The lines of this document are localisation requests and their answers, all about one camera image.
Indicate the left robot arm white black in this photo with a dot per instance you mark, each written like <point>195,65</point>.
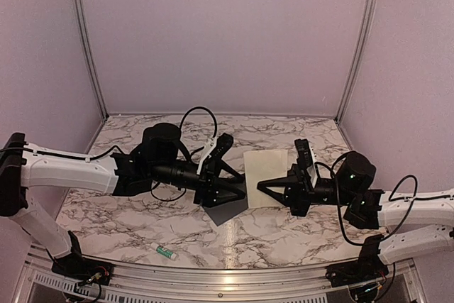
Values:
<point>26,165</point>

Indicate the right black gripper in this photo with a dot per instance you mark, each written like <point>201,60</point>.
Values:
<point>297,194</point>

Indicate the green white glue stick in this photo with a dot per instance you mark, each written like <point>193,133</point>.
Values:
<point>163,251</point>

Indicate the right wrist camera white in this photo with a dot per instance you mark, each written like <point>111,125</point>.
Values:
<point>305,161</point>

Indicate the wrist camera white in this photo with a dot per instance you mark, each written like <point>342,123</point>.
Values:
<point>213,152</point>
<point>305,161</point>

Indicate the aluminium frame post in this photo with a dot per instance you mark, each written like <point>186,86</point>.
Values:
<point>363,35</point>
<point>89,58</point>

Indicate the right aluminium frame post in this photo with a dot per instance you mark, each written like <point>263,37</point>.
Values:
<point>363,35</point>

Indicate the front aluminium rail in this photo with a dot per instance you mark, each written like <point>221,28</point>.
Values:
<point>152,283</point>

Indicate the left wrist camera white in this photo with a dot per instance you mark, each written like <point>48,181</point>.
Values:
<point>213,152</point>

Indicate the cream letter paper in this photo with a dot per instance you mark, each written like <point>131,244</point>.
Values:
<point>263,165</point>

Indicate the left aluminium frame post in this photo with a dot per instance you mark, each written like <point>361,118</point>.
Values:
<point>89,58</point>

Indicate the dark grey envelope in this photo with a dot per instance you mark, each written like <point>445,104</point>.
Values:
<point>223,213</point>

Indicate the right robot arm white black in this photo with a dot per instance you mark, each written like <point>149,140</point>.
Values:
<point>387,226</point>

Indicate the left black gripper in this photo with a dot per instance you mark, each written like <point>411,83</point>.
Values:
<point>208,194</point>

